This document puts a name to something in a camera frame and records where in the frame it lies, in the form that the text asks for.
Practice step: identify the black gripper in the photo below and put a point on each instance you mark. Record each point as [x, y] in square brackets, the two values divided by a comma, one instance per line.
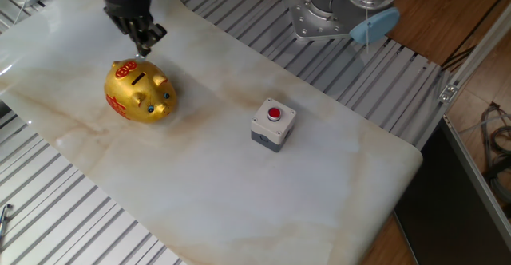
[127, 7]

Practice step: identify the white push button box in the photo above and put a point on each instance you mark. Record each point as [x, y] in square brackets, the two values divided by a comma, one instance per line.
[271, 131]

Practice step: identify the golden piggy bank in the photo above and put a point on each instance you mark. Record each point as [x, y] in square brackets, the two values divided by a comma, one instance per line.
[135, 97]

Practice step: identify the white marble mat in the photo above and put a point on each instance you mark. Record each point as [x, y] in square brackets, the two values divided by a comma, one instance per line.
[199, 177]

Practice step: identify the white zip tie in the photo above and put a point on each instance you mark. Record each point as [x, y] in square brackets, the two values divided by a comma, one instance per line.
[367, 45]

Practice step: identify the black panel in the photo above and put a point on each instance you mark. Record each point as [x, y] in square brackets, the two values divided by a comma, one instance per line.
[439, 209]

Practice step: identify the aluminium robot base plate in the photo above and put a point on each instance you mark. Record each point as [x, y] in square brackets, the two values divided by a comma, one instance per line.
[305, 21]

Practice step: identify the metal corner bracket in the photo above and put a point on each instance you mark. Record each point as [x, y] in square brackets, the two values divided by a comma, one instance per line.
[448, 93]

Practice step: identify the aluminium frame rail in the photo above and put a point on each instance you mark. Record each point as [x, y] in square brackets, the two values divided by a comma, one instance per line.
[479, 49]

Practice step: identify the aluminium frame leg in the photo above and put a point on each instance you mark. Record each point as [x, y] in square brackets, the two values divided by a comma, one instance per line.
[479, 177]

